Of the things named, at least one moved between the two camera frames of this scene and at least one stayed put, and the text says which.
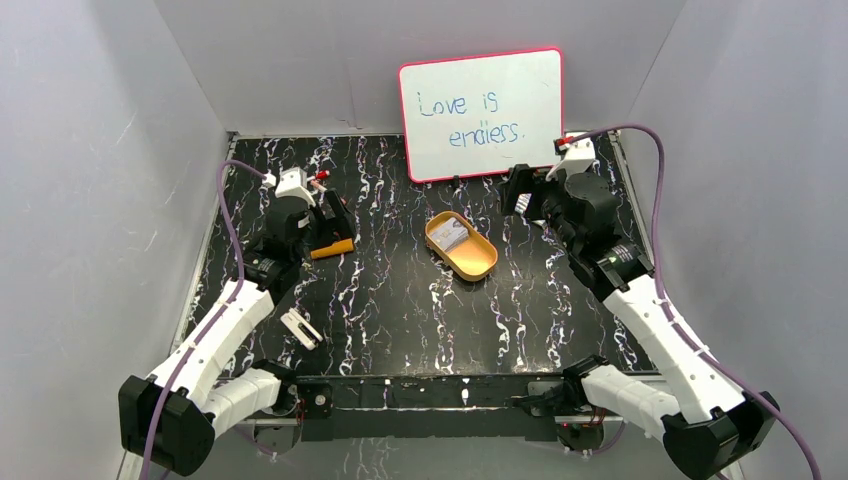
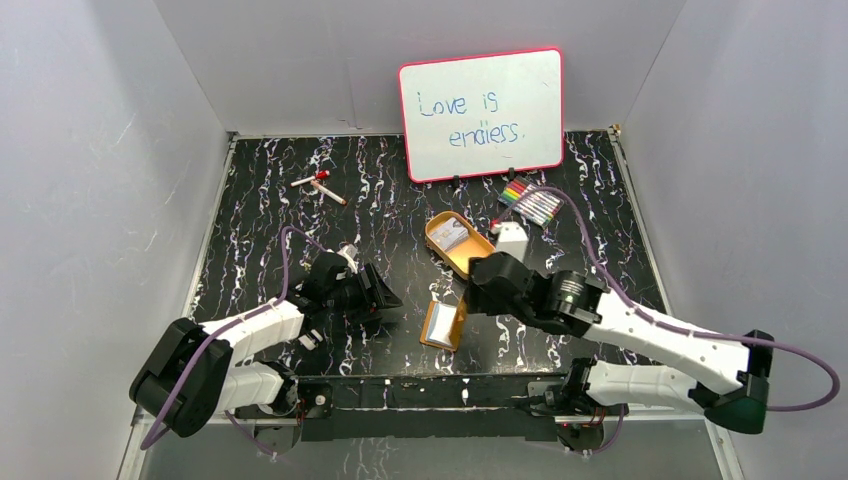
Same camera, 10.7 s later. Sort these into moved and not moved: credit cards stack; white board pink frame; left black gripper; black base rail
Moved: left black gripper
Not moved: black base rail; white board pink frame; credit cards stack
